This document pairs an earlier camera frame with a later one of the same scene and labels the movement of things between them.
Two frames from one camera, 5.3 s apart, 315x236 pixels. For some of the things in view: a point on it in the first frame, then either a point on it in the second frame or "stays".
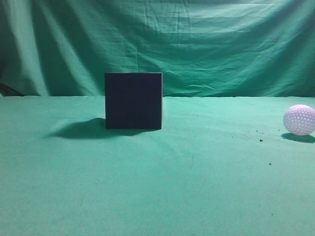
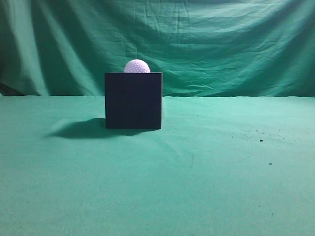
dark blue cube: (134, 100) stays
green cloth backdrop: (203, 48) stays
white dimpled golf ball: (299, 120) to (137, 66)
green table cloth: (219, 166) stays
